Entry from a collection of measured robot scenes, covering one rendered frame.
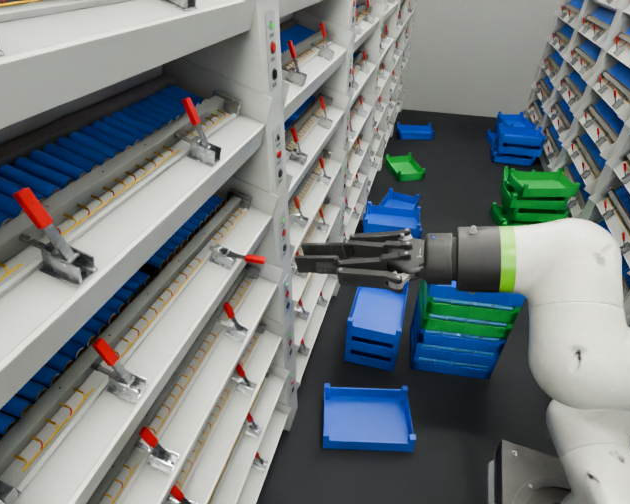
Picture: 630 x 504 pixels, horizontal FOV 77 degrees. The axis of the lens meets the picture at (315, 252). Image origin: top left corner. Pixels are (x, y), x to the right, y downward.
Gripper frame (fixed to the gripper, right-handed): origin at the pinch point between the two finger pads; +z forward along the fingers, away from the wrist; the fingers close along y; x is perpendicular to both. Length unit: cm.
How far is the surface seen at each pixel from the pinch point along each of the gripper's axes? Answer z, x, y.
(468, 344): -25, -82, 58
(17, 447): 21.7, 3.2, -37.5
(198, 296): 18.1, -1.1, -9.3
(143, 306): 21.2, 3.4, -16.6
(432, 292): -13, -56, 56
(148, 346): 19.4, -0.4, -20.5
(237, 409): 26.0, -39.2, -5.5
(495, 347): -34, -84, 59
